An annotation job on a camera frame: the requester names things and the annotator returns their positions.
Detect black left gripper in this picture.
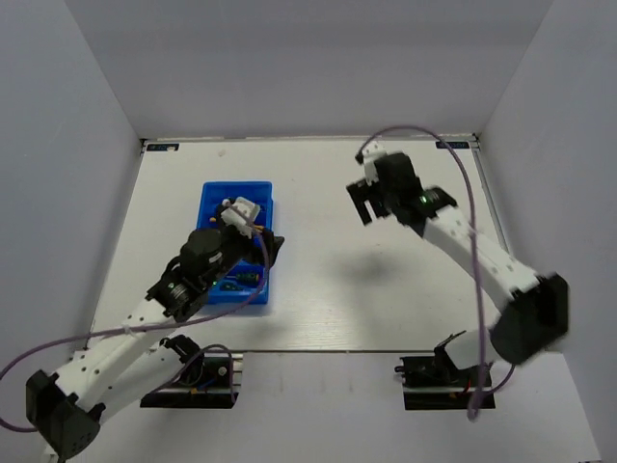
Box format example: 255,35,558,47
203,207,284,290

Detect yellow needle-nose pliers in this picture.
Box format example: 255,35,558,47
208,217,265,232

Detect green stubby phillips screwdriver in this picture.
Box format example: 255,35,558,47
233,272,261,286

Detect green stubby flathead screwdriver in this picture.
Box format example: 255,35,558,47
220,282,243,291

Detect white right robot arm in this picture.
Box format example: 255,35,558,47
347,149,570,385

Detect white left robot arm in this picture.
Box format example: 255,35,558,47
26,226,284,462

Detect blue plastic divided bin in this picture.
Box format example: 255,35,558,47
197,180,274,305

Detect blue label sticker right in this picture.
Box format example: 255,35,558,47
435,141,470,150

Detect blue label sticker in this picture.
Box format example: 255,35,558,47
146,143,179,152
435,141,470,150

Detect blue label sticker left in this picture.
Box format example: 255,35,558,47
146,143,179,152

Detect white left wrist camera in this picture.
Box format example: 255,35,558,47
219,197,261,238

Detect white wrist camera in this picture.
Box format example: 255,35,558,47
219,197,261,238
355,141,388,185

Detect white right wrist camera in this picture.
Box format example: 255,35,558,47
355,141,388,185

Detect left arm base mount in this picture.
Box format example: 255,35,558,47
140,352,243,410

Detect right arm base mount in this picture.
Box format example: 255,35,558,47
394,355,478,411

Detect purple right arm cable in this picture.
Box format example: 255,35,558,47
355,125,517,422

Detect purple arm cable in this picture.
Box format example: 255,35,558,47
355,125,517,422
0,204,272,433

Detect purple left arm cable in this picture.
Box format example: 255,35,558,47
0,204,272,433

